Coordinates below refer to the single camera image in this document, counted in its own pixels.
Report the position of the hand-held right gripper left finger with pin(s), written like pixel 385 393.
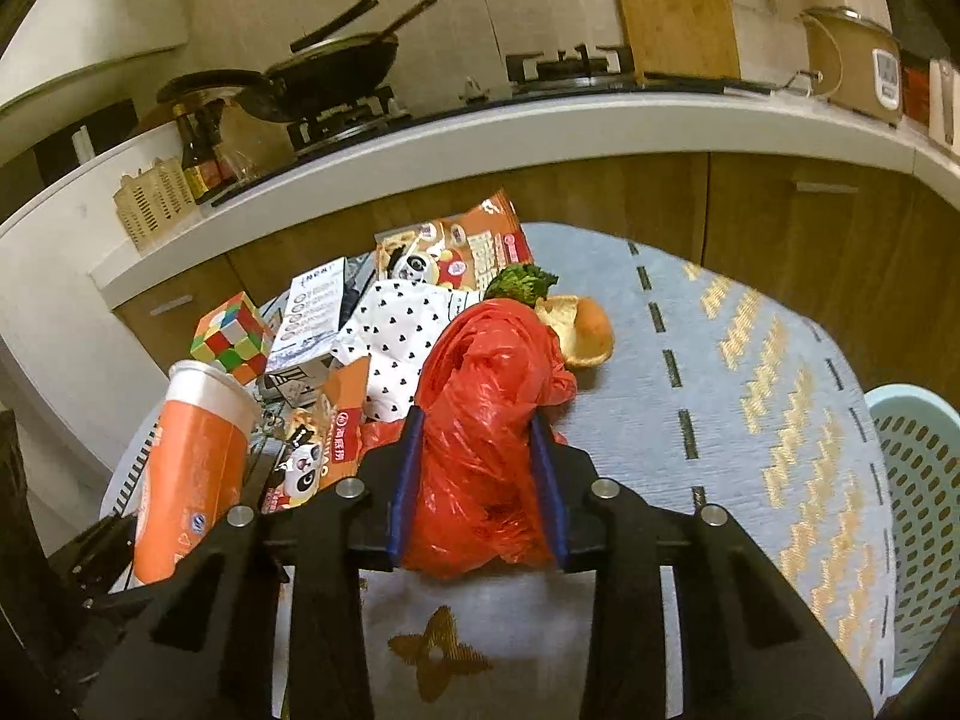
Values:
pixel 403 495

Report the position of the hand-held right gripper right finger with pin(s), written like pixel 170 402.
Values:
pixel 546 495

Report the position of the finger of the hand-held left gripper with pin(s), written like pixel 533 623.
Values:
pixel 262 472
pixel 97 555

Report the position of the orange paper cup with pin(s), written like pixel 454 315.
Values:
pixel 191 465

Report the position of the red plastic bag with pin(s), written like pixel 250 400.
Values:
pixel 480 405

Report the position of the white heart-pattern cloth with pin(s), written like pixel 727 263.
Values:
pixel 397 345

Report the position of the green vegetable piece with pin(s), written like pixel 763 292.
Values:
pixel 521 285

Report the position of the light blue plastic basket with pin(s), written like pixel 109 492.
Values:
pixel 911 480

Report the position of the small orange panda snack packet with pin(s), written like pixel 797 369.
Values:
pixel 330 427

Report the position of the colourful puzzle cube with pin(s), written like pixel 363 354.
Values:
pixel 229 337

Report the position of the white printed box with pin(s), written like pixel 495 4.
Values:
pixel 311 315

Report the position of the grey patterned tablecloth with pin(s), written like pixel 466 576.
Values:
pixel 750 360

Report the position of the large orange panda snack packet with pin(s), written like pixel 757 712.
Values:
pixel 480 247

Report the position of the cream slotted plastic basket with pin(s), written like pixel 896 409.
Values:
pixel 154 202

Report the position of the dark sauce bottle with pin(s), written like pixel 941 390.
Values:
pixel 196 165

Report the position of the wooden kitchen base cabinets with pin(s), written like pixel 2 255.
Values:
pixel 637 187

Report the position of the black wok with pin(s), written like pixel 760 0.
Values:
pixel 337 67

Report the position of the black gas stove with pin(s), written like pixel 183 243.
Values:
pixel 570 75

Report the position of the black knife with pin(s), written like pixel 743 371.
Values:
pixel 705 84

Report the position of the wooden spatula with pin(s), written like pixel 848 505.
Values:
pixel 409 16

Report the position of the white range hood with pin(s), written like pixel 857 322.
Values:
pixel 90 15

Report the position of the wooden cutting board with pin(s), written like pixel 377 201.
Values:
pixel 675 7

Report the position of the beige rice cooker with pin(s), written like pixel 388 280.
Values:
pixel 847 75

